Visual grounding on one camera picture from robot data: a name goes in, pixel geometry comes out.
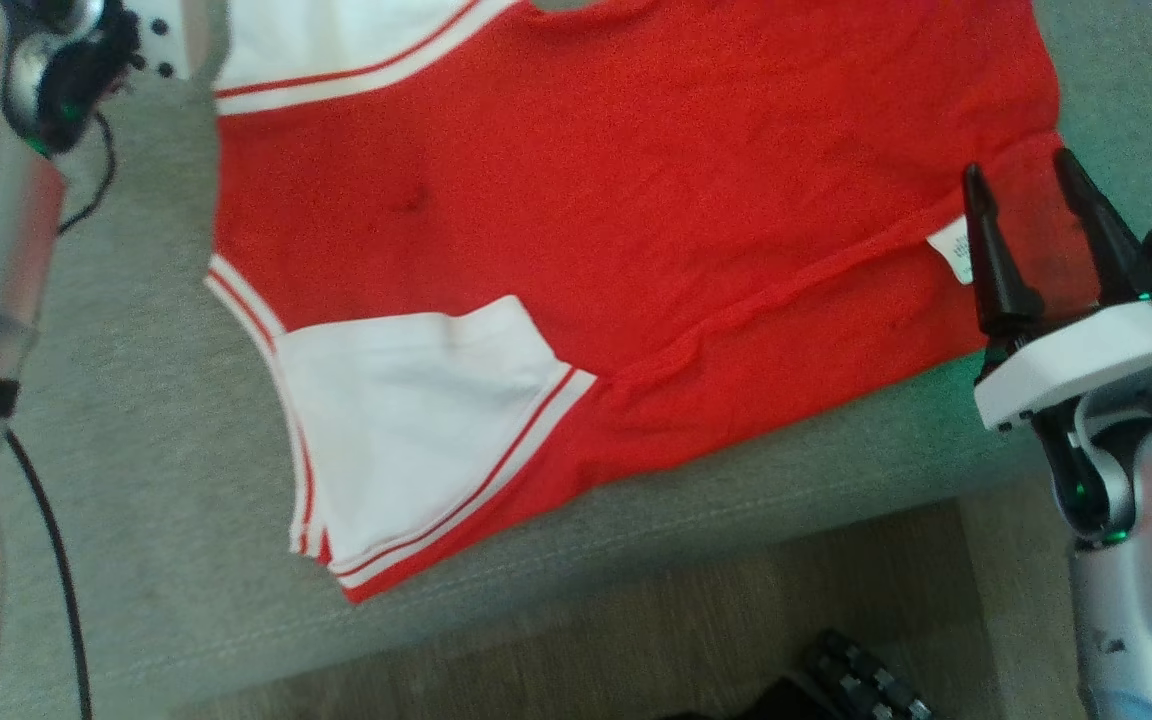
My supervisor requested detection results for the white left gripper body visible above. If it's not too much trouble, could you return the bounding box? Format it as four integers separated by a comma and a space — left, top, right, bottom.
129, 0, 233, 87

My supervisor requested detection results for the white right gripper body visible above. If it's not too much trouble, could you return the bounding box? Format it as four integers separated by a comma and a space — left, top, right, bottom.
973, 299, 1152, 433

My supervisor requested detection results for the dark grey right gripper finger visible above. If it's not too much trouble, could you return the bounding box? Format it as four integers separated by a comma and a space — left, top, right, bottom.
1052, 147, 1152, 302
962, 162, 1046, 340

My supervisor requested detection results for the red and white shirt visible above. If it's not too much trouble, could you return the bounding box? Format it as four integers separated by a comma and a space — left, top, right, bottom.
204, 0, 1107, 605

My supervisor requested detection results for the large grey chaise cushion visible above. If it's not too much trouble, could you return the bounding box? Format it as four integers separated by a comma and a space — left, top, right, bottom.
0, 0, 1152, 720

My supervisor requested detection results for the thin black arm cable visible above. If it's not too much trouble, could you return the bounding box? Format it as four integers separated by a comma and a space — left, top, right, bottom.
0, 110, 118, 720

